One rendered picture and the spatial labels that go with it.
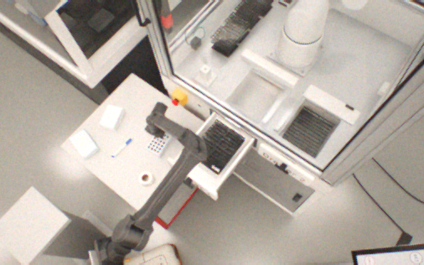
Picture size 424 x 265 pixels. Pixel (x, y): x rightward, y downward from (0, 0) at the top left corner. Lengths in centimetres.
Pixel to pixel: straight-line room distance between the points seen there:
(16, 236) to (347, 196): 207
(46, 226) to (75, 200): 84
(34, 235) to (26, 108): 152
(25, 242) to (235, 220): 130
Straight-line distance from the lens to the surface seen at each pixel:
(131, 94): 198
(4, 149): 311
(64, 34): 171
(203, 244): 242
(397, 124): 101
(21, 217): 195
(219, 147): 161
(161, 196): 114
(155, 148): 176
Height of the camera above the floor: 241
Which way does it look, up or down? 66 degrees down
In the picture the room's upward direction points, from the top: 6 degrees counter-clockwise
